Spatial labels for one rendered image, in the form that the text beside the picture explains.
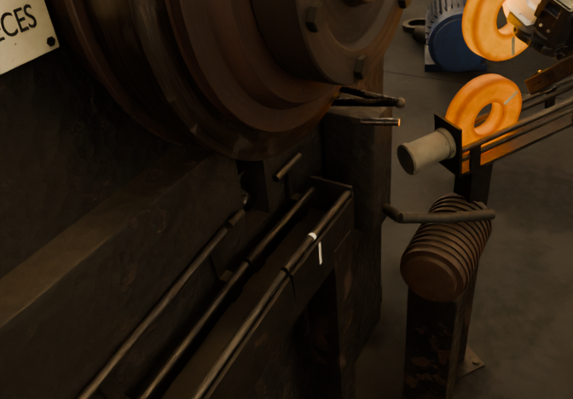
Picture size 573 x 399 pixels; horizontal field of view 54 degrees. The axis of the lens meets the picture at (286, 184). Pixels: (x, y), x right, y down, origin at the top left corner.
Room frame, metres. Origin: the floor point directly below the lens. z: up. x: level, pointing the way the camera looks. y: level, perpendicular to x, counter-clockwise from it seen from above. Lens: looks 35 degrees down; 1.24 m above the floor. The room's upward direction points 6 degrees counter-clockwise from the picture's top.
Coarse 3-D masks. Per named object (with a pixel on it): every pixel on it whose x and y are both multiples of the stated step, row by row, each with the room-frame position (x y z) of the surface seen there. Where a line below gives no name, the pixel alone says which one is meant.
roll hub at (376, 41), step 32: (256, 0) 0.48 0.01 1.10; (288, 0) 0.46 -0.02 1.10; (320, 0) 0.50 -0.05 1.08; (352, 0) 0.54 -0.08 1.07; (384, 0) 0.62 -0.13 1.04; (288, 32) 0.47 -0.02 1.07; (320, 32) 0.48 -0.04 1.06; (352, 32) 0.56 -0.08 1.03; (384, 32) 0.60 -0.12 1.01; (288, 64) 0.50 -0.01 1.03; (320, 64) 0.48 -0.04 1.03; (352, 64) 0.53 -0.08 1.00
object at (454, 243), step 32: (448, 224) 0.82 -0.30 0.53; (480, 224) 0.84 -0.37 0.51; (416, 256) 0.77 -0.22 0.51; (448, 256) 0.74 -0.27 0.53; (480, 256) 0.79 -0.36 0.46; (416, 288) 0.75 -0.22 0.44; (448, 288) 0.72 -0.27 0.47; (416, 320) 0.78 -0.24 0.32; (448, 320) 0.74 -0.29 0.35; (416, 352) 0.78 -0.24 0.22; (448, 352) 0.74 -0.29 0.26; (416, 384) 0.77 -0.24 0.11; (448, 384) 0.74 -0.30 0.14
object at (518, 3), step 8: (512, 0) 0.86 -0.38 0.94; (520, 0) 0.84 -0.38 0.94; (528, 0) 0.83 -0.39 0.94; (504, 8) 0.87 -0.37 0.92; (512, 8) 0.85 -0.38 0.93; (520, 8) 0.84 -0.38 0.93; (528, 8) 0.82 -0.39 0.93; (520, 16) 0.83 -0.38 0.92; (528, 16) 0.82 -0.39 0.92; (528, 24) 0.81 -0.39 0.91
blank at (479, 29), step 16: (480, 0) 0.86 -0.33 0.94; (496, 0) 0.87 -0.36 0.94; (464, 16) 0.88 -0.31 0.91; (480, 16) 0.86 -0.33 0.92; (496, 16) 0.87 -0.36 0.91; (464, 32) 0.88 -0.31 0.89; (480, 32) 0.86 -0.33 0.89; (496, 32) 0.87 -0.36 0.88; (480, 48) 0.86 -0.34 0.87; (496, 48) 0.87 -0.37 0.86; (512, 48) 0.88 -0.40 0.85
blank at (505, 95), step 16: (480, 80) 0.91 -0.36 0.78; (496, 80) 0.90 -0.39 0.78; (464, 96) 0.89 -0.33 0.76; (480, 96) 0.89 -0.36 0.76; (496, 96) 0.90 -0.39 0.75; (512, 96) 0.92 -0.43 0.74; (448, 112) 0.90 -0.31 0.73; (464, 112) 0.88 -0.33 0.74; (496, 112) 0.93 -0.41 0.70; (512, 112) 0.92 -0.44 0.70; (464, 128) 0.88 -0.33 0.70; (480, 128) 0.92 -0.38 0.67; (496, 128) 0.91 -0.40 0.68; (464, 144) 0.88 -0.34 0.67
